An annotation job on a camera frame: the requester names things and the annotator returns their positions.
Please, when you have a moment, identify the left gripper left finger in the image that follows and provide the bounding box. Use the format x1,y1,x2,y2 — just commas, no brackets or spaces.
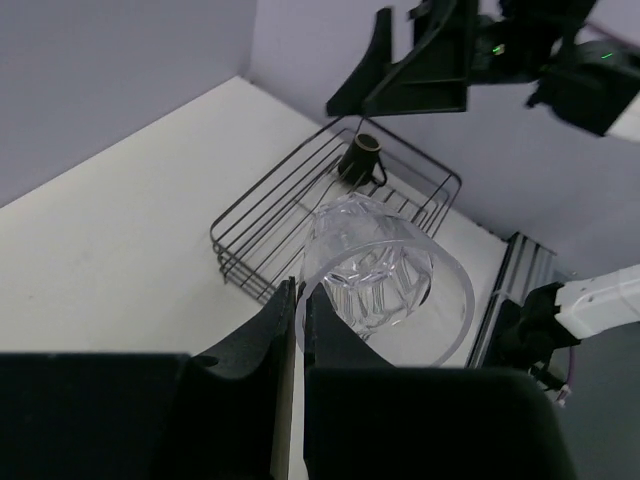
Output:
1,279,296,479

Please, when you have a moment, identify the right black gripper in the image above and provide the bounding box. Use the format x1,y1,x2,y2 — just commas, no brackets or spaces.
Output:
325,0,555,117

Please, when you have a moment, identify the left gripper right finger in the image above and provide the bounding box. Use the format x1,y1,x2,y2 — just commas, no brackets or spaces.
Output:
303,287,576,479

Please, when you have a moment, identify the brown ceramic mug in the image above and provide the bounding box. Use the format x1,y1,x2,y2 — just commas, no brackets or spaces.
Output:
337,133,388,187

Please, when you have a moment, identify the small clear glass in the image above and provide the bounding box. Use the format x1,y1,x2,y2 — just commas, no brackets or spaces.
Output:
296,193,475,367

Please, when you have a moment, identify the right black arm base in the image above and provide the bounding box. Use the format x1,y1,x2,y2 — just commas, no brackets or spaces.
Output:
480,282,580,392

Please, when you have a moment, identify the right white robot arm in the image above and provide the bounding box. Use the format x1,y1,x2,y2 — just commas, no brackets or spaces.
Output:
326,1,639,142

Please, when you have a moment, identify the black wire dish rack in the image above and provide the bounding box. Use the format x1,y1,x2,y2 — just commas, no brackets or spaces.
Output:
209,117,462,304

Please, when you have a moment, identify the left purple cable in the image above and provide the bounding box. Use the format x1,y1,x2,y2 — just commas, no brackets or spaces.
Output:
557,344,579,406

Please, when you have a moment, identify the aluminium mounting rail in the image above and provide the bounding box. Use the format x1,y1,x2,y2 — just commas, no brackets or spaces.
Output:
466,233,555,368

